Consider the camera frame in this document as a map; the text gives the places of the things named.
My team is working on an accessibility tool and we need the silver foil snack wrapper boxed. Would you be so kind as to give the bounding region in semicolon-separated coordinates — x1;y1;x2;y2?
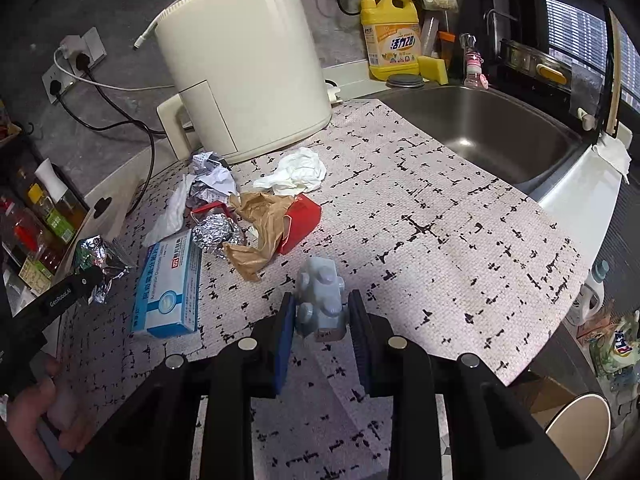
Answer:
74;236;128;306

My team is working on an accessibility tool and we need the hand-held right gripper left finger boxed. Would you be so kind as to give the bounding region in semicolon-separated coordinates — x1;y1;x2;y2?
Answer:
65;292;296;480

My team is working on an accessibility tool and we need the steel tray with yellow handle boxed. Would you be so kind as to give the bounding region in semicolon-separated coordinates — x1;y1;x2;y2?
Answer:
500;37;571;86

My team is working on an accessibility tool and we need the black shelf rack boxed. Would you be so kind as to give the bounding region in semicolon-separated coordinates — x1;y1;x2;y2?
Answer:
0;120;66;311

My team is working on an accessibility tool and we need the person's left hand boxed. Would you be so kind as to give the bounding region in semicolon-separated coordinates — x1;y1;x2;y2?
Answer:
0;357;96;461

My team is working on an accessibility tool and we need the yellow sponge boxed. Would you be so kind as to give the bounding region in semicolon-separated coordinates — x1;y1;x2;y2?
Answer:
417;54;451;86

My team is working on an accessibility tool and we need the grey sink plug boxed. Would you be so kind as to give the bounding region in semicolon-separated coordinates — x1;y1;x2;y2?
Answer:
385;73;426;89

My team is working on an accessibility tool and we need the window with blinds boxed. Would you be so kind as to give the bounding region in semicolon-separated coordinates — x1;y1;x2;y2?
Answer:
542;0;640;111

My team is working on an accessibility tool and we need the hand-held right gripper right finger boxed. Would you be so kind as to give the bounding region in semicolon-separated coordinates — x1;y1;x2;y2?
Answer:
348;290;581;480

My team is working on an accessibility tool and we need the white wall socket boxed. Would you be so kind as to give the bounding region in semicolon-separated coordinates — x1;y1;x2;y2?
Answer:
42;67;81;106
62;27;107;73

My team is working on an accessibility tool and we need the stainless steel sink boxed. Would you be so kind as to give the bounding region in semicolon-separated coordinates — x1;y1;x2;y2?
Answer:
382;85;593;196

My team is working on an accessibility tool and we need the white cloth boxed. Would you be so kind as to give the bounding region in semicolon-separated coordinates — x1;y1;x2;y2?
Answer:
592;137;633;183

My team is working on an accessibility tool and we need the grey patterned counter mat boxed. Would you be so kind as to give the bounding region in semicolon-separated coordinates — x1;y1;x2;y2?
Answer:
55;97;591;480

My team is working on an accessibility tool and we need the green label bottle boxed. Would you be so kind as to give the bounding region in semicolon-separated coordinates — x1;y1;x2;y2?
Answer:
27;182;77;242

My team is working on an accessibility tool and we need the blue white medicine box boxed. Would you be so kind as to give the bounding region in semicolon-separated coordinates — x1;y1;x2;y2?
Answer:
131;230;203;340

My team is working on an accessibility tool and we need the white charger plug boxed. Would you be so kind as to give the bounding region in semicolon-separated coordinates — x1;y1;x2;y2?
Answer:
59;35;88;58

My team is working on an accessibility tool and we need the white charging cable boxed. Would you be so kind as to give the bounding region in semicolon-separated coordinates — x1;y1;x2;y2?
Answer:
54;7;176;92

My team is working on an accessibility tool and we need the chrome faucet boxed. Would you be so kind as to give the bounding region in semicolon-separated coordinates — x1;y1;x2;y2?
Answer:
484;7;518;41

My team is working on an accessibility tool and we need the crumpled brown paper bag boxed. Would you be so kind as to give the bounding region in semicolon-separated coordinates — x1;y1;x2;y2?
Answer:
222;191;296;282

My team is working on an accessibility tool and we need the crumpled white tissue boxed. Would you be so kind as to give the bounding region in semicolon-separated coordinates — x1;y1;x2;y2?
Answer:
252;147;327;197

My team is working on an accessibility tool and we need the yellow dish soap bottle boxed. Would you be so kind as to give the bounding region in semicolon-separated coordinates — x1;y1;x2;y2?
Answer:
357;0;421;82

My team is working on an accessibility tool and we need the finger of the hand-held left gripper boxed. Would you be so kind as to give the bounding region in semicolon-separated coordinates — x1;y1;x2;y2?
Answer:
70;264;103;292

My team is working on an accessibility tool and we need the white round bin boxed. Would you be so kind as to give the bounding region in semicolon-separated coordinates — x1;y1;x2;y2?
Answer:
542;392;613;466

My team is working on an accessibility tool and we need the white detergent bottle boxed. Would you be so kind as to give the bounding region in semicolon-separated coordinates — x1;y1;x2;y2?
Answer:
575;260;611;321

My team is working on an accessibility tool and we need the cream air fryer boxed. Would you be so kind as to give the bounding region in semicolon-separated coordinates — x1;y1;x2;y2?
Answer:
152;0;335;165

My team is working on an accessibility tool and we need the cream flat appliance black knob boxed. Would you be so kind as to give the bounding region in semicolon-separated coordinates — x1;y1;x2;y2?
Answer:
75;175;146;261

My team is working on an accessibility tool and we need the aluminium foil ball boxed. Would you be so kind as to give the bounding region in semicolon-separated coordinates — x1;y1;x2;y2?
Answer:
191;212;244;260

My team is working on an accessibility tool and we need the white cap oil bottle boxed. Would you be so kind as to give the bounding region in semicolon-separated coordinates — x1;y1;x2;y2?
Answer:
34;157;76;211

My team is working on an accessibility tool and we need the red label bottle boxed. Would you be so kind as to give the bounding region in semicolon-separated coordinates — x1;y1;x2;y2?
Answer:
0;200;53;273

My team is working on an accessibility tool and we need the red paper carton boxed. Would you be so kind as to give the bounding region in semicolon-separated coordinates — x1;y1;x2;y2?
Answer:
272;195;322;256

